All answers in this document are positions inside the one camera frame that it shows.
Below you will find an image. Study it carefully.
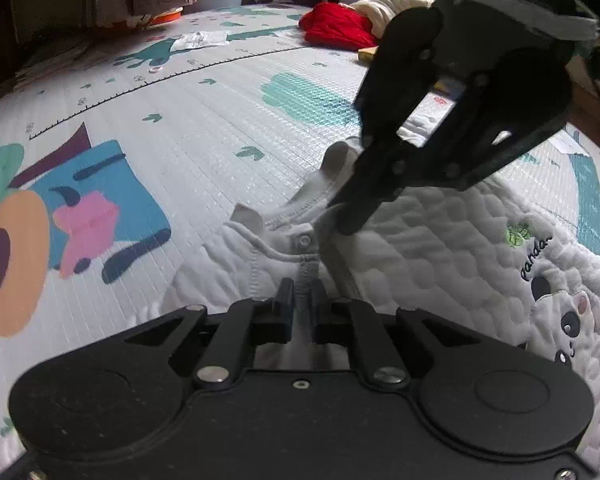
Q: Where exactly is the orange round lid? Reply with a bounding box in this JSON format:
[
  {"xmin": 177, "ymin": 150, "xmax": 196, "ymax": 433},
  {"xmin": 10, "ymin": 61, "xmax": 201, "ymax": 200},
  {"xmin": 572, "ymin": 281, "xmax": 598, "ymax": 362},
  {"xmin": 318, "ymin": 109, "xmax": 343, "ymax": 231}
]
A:
[{"xmin": 150, "ymin": 7, "xmax": 183, "ymax": 25}]

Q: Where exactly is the cream fleece garment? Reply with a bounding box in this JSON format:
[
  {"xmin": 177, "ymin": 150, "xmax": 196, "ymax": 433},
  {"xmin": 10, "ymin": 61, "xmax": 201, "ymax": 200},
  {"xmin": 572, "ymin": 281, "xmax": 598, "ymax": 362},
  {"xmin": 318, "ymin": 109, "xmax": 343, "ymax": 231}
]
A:
[{"xmin": 352, "ymin": 0, "xmax": 436, "ymax": 36}]

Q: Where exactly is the cartoon printed play mat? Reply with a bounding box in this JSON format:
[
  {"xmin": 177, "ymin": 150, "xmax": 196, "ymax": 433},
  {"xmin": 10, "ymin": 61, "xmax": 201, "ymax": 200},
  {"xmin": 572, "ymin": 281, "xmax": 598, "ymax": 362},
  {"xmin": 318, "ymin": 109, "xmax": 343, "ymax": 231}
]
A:
[{"xmin": 0, "ymin": 0, "xmax": 600, "ymax": 476}]

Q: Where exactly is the white quilted panda garment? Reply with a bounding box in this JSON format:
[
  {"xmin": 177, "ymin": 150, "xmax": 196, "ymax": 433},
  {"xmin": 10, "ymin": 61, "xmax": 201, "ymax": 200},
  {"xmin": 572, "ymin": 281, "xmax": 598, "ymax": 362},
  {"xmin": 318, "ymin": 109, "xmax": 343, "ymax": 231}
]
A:
[{"xmin": 162, "ymin": 130, "xmax": 600, "ymax": 411}]

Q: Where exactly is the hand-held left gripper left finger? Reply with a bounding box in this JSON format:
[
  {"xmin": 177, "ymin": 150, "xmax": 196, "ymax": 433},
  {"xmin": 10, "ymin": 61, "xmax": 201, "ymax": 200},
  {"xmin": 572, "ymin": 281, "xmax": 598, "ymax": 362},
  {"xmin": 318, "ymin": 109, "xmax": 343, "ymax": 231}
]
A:
[{"xmin": 125, "ymin": 277, "xmax": 296, "ymax": 388}]

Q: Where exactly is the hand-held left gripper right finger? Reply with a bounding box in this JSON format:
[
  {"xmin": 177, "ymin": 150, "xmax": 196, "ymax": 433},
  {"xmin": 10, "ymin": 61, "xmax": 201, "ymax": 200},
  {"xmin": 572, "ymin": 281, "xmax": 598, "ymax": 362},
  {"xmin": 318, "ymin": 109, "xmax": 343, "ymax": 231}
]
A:
[{"xmin": 310, "ymin": 280, "xmax": 481, "ymax": 388}]

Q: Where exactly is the red garment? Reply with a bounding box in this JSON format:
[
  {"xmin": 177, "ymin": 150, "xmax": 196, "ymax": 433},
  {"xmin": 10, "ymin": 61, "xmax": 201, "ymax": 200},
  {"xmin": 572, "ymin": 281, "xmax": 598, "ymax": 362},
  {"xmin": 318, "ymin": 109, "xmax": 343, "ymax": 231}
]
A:
[{"xmin": 299, "ymin": 2, "xmax": 381, "ymax": 52}]

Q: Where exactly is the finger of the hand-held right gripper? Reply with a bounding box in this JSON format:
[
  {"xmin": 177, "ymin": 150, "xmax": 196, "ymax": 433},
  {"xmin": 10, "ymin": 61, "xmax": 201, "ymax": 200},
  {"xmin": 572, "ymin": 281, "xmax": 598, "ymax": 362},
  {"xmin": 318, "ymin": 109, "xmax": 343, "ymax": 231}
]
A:
[
  {"xmin": 380, "ymin": 77, "xmax": 573, "ymax": 202},
  {"xmin": 337, "ymin": 55, "xmax": 433, "ymax": 237}
]

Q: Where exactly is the crumpled white paper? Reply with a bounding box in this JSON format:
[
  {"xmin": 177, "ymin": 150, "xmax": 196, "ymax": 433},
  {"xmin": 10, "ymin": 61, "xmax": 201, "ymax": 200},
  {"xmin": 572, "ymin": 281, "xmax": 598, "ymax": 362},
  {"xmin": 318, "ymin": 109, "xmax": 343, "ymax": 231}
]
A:
[{"xmin": 170, "ymin": 31, "xmax": 229, "ymax": 52}]

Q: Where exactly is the flat white paper sheet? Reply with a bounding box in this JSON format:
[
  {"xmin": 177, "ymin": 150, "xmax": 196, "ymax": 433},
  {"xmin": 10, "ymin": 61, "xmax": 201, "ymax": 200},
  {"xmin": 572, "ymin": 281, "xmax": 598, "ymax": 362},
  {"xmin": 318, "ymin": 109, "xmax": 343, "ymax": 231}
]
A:
[{"xmin": 550, "ymin": 127, "xmax": 591, "ymax": 157}]

